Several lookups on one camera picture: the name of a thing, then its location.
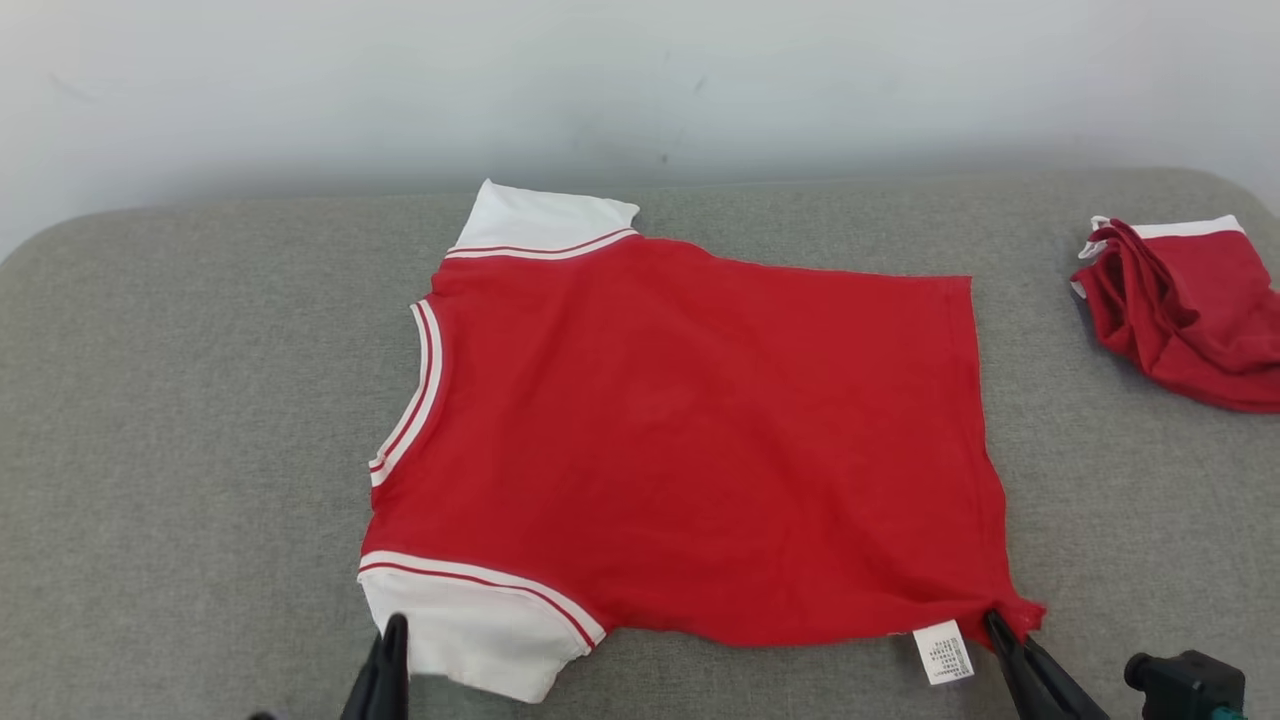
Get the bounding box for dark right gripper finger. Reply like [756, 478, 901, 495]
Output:
[984, 609, 1111, 720]

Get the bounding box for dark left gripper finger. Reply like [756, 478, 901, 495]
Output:
[338, 612, 411, 720]

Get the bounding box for red shorts with white stripe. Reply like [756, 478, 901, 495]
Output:
[1070, 213, 1280, 415]

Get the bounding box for red jersey with white sleeves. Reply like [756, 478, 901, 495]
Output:
[357, 178, 1048, 704]

